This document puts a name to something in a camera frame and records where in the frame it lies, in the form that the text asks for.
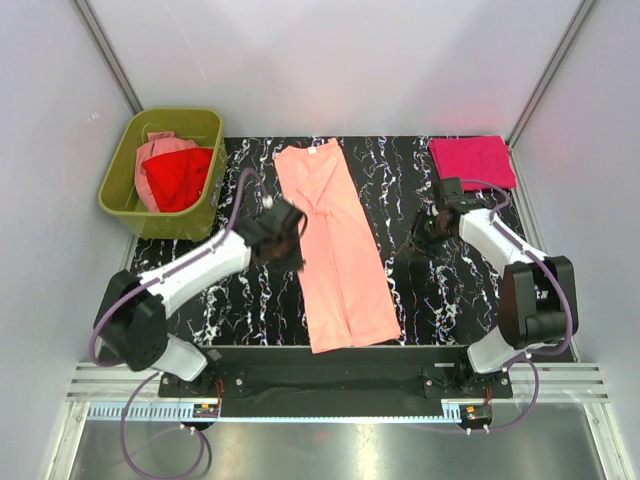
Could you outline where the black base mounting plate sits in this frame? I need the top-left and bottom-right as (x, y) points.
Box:
(160, 346), (507, 398)

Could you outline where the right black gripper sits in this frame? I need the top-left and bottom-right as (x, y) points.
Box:
(396, 208), (453, 262)

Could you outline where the aluminium frame rail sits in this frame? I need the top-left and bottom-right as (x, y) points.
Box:
(66, 363), (608, 424)

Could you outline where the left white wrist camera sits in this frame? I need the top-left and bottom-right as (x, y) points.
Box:
(261, 194), (279, 210)

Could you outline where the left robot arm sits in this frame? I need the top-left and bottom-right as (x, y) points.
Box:
(91, 199), (308, 396)

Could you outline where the olive green plastic bin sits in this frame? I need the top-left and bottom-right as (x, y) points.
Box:
(98, 108), (227, 242)

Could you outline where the red t shirt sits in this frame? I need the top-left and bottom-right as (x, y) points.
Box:
(137, 148), (214, 213)

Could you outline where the salmon pink t shirt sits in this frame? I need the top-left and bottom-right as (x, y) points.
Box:
(274, 139), (401, 354)

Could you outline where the dusty pink t shirt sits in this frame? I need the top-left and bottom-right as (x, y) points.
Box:
(134, 131), (201, 213)

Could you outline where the folded magenta t shirt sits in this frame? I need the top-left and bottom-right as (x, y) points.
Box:
(429, 136), (517, 191)

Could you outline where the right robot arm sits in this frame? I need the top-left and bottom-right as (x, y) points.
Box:
(411, 177), (579, 397)

